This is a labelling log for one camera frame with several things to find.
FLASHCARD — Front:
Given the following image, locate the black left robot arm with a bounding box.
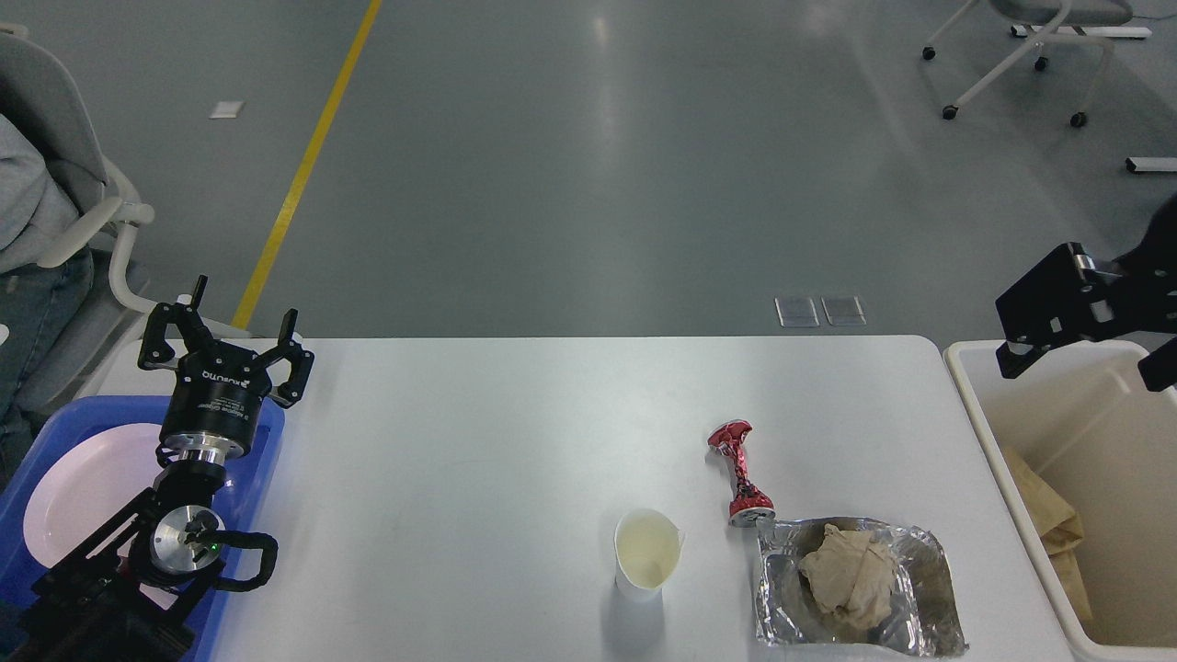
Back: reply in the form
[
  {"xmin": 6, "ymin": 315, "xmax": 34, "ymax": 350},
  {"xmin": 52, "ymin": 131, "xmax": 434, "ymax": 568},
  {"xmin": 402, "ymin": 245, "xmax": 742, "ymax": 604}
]
[{"xmin": 11, "ymin": 276, "xmax": 314, "ymax": 661}]

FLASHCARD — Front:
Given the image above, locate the white paper cup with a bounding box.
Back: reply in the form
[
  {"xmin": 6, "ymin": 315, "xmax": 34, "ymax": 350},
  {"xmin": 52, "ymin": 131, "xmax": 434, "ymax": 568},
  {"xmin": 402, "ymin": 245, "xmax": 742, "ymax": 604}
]
[{"xmin": 613, "ymin": 508, "xmax": 686, "ymax": 603}]

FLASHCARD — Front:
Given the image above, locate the right floor plate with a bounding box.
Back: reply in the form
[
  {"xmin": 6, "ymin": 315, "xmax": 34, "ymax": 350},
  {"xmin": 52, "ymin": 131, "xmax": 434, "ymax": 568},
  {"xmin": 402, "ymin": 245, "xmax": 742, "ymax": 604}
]
[{"xmin": 822, "ymin": 296, "xmax": 867, "ymax": 327}]

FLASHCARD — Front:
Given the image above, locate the crushed red can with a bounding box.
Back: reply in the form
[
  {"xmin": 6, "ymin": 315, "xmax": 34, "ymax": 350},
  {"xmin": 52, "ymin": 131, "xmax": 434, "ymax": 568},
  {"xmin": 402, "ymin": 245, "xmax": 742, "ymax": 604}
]
[{"xmin": 707, "ymin": 419, "xmax": 776, "ymax": 529}]

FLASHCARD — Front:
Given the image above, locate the seated person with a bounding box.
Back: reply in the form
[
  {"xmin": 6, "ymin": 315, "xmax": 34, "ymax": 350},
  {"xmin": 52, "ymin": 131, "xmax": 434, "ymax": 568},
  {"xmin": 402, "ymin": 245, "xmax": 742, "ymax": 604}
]
[{"xmin": 1, "ymin": 118, "xmax": 94, "ymax": 485}]

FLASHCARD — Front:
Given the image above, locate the white bar on floor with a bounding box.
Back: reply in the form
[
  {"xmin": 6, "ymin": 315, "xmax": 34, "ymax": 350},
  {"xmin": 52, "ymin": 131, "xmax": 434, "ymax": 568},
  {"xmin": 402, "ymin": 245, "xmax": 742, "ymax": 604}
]
[{"xmin": 1124, "ymin": 155, "xmax": 1177, "ymax": 176}]

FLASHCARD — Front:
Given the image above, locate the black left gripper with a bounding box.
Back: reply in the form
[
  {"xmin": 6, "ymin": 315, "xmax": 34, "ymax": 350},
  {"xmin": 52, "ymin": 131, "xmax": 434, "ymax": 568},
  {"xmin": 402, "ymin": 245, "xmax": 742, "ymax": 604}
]
[{"xmin": 137, "ymin": 274, "xmax": 315, "ymax": 465}]

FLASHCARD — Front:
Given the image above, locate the large brown paper bag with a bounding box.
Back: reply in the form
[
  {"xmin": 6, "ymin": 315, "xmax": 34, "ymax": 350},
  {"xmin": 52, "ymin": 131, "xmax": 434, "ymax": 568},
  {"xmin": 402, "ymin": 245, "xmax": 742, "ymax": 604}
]
[{"xmin": 1000, "ymin": 446, "xmax": 1093, "ymax": 625}]

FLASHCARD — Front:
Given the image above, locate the white bar far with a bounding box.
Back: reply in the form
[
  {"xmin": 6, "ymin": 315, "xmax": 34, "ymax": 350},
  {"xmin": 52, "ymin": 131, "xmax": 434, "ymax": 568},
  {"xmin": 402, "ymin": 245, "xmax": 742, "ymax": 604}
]
[{"xmin": 1010, "ymin": 24, "xmax": 1153, "ymax": 40}]

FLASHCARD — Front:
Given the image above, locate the white plastic bin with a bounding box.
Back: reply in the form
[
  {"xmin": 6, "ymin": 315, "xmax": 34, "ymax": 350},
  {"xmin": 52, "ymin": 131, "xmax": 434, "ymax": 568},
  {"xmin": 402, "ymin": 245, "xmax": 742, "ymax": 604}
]
[{"xmin": 944, "ymin": 340, "xmax": 1176, "ymax": 661}]

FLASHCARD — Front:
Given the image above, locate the silver foil wrapper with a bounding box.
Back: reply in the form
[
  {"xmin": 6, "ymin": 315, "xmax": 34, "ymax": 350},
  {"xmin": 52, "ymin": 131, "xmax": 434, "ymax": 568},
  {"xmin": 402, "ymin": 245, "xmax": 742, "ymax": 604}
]
[{"xmin": 753, "ymin": 517, "xmax": 967, "ymax": 658}]

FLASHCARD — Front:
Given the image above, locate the grey office chair left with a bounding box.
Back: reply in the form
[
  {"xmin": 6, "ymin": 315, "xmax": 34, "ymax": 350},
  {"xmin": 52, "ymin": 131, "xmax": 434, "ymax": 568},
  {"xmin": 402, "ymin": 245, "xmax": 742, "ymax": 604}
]
[{"xmin": 4, "ymin": 24, "xmax": 155, "ymax": 418}]

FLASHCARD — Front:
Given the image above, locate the brown paper wad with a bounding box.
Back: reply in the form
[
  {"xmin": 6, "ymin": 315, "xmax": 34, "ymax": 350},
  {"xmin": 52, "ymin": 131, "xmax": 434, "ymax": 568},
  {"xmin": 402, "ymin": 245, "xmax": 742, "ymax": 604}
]
[{"xmin": 799, "ymin": 523, "xmax": 899, "ymax": 630}]

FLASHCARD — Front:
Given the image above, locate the left floor plate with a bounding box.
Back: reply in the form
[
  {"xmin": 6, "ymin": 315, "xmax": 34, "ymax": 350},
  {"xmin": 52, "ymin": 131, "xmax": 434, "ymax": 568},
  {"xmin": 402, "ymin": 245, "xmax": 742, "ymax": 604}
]
[{"xmin": 774, "ymin": 296, "xmax": 822, "ymax": 327}]

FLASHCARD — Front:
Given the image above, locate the pink plate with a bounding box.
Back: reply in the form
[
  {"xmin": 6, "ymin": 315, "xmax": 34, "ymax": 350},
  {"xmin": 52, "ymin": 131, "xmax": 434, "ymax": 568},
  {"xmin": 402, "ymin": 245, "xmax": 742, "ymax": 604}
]
[{"xmin": 24, "ymin": 423, "xmax": 161, "ymax": 568}]

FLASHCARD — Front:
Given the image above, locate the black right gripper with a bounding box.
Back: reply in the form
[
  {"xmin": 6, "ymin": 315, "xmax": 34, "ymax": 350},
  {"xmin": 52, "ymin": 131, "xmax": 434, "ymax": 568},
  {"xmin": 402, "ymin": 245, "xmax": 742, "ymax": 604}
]
[{"xmin": 995, "ymin": 196, "xmax": 1177, "ymax": 393}]

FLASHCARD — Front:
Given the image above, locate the blue plastic tray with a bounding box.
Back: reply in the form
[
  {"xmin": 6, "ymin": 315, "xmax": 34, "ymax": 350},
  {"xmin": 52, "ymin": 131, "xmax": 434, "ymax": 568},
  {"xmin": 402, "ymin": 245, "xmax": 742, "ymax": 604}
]
[{"xmin": 1, "ymin": 395, "xmax": 285, "ymax": 661}]

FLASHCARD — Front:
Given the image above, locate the white floor tag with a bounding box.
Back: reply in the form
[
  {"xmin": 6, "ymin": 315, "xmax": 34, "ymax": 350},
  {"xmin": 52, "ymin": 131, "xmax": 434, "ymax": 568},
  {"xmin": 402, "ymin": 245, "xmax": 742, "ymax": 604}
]
[{"xmin": 210, "ymin": 100, "xmax": 245, "ymax": 120}]

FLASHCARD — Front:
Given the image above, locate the white rolling chair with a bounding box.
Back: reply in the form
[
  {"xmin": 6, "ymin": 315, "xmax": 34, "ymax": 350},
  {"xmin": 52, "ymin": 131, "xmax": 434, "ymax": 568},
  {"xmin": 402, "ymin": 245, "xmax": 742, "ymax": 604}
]
[{"xmin": 940, "ymin": 1, "xmax": 1133, "ymax": 130}]

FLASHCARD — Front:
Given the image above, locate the floor plate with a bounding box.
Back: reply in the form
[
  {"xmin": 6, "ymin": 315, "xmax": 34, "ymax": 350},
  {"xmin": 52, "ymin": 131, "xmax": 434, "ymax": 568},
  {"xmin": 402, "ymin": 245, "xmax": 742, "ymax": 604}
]
[
  {"xmin": 822, "ymin": 296, "xmax": 867, "ymax": 327},
  {"xmin": 774, "ymin": 296, "xmax": 822, "ymax": 327}
]

